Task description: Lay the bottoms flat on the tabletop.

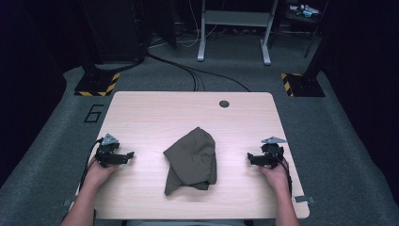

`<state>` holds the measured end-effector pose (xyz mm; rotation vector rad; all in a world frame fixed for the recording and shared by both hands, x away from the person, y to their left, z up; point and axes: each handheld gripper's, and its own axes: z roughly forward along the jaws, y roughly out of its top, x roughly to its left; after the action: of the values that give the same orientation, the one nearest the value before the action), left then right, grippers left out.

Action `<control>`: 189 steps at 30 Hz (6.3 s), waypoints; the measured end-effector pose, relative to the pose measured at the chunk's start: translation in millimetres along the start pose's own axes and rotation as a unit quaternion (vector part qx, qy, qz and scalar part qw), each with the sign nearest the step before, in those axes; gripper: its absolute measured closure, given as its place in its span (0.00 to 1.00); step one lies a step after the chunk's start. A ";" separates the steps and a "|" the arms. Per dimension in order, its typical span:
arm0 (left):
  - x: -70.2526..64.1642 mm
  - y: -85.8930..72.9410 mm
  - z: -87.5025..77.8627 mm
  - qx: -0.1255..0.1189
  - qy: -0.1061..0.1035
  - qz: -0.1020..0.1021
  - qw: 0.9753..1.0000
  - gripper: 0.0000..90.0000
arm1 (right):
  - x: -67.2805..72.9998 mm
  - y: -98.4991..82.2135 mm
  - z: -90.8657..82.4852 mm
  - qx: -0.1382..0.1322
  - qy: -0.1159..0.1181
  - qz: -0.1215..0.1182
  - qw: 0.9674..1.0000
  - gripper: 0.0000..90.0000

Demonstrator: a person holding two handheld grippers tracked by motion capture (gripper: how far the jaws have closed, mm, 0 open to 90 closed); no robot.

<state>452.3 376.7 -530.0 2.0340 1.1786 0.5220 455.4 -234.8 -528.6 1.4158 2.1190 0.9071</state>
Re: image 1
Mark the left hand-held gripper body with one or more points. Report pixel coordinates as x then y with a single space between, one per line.
108 153

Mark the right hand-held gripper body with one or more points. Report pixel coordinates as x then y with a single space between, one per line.
272 153

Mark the olive green pants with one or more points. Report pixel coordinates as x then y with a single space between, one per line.
191 157

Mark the person's left hand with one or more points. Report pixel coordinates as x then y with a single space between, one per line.
97 175

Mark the person's right hand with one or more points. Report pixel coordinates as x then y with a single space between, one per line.
277 179

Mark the grey tape strip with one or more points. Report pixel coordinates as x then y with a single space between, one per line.
303 199
67 202

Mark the black stand base striped tape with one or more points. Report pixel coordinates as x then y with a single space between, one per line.
303 85
95 84

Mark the black cabinet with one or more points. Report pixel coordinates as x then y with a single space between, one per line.
116 28

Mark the dark shelf with clutter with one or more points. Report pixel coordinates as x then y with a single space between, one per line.
302 11

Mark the white metal desk frame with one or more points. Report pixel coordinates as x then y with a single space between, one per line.
233 18

